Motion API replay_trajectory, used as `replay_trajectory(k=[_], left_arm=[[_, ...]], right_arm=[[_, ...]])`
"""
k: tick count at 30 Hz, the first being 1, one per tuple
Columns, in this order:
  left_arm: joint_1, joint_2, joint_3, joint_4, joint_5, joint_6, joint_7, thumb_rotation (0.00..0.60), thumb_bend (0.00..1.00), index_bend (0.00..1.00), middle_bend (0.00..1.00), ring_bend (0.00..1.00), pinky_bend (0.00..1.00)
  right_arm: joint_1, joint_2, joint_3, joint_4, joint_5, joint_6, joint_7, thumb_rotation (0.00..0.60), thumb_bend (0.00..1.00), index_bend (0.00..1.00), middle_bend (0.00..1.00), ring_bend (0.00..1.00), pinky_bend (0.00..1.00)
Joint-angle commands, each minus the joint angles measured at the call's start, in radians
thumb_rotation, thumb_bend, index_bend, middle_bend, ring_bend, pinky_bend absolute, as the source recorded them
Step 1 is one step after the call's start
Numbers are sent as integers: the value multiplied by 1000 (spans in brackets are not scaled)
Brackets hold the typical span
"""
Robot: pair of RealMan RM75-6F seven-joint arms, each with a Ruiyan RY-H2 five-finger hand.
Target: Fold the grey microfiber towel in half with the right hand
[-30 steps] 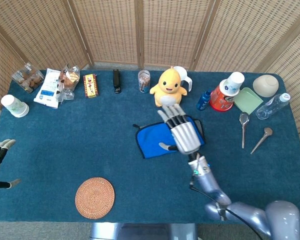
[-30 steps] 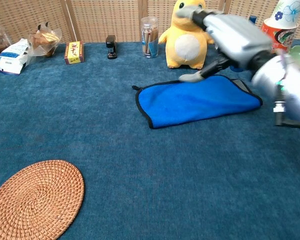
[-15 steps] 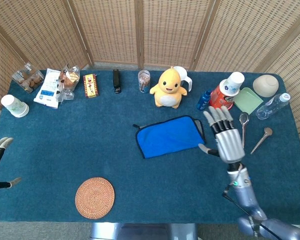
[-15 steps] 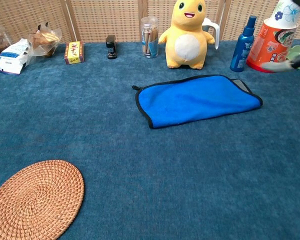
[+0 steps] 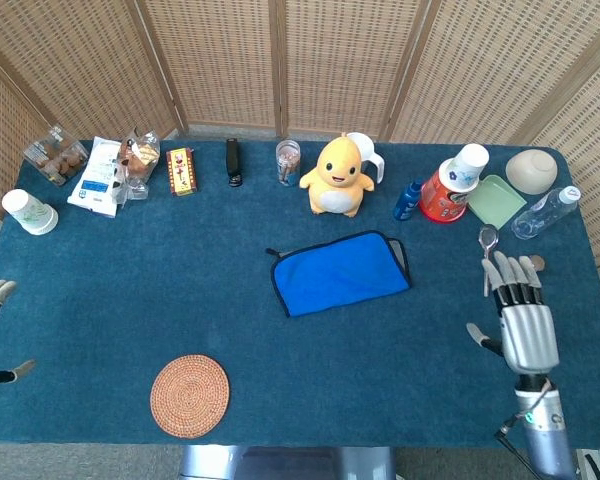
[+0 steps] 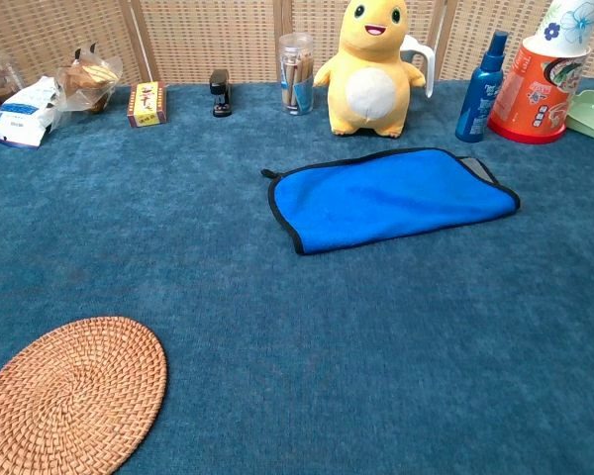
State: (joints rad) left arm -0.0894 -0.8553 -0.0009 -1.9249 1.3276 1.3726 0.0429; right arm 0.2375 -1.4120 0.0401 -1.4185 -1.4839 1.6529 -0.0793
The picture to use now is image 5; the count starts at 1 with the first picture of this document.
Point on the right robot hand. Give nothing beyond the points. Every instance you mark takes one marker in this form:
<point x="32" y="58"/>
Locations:
<point x="530" y="335"/>

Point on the grey and blue cloth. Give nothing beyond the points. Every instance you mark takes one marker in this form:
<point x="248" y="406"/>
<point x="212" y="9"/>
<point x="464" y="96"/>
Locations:
<point x="330" y="275"/>

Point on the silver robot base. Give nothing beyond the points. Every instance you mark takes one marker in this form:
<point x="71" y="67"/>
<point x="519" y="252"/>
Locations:
<point x="215" y="462"/>

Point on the paper cup with green print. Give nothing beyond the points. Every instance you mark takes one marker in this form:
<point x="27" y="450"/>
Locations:
<point x="27" y="212"/>

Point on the metal spoon with round bowl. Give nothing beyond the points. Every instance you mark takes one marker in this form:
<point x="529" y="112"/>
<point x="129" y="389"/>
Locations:
<point x="488" y="235"/>

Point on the clear water bottle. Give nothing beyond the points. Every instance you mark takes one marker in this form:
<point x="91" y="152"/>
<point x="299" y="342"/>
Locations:
<point x="542" y="215"/>

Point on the green plastic tray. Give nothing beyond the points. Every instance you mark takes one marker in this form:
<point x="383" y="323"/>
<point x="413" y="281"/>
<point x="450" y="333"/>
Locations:
<point x="495" y="202"/>

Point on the blue table cloth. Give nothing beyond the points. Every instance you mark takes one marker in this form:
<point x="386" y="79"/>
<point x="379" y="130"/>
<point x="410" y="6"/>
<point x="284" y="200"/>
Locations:
<point x="130" y="290"/>

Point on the red instant noodle cup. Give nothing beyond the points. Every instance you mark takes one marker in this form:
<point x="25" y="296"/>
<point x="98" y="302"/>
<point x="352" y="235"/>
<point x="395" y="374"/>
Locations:
<point x="442" y="202"/>

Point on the beige bowl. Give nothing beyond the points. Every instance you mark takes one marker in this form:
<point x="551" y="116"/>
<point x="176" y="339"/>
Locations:
<point x="531" y="171"/>

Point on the clear box of pastries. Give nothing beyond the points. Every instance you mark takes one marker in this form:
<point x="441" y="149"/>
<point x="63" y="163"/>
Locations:
<point x="55" y="157"/>

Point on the white and blue snack bag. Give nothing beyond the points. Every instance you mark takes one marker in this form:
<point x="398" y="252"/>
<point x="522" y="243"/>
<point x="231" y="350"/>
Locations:
<point x="96" y="180"/>

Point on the paper cup with blue flowers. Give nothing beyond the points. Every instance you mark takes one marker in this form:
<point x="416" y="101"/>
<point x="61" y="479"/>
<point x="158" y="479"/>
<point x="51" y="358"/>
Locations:
<point x="465" y="167"/>

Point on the blue spray bottle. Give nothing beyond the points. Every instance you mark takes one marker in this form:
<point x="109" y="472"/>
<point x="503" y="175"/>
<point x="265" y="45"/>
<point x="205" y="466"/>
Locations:
<point x="406" y="202"/>

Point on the bread in clear bag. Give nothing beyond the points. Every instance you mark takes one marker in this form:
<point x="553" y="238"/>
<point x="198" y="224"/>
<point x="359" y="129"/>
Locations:
<point x="137" y="160"/>

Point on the round woven rattan mat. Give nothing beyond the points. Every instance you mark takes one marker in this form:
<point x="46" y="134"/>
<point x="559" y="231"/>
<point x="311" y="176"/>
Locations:
<point x="190" y="395"/>

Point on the yellow and red box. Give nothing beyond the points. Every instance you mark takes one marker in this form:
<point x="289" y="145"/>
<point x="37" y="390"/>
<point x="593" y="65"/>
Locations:
<point x="182" y="172"/>

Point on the white plastic pitcher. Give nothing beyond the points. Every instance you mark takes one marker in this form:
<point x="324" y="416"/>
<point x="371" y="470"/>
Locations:
<point x="372" y="152"/>

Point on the yellow plush toy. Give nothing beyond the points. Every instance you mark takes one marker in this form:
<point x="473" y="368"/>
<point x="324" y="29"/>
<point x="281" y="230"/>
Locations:
<point x="337" y="175"/>

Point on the black stapler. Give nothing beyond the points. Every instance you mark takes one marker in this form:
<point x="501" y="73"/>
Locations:
<point x="234" y="162"/>

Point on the clear jar of biscuit sticks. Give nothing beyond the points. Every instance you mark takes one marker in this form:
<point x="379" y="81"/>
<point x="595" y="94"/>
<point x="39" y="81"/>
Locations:
<point x="287" y="162"/>

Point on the rattan folding screen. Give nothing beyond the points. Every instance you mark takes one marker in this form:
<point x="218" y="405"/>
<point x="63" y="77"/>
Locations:
<point x="220" y="60"/>

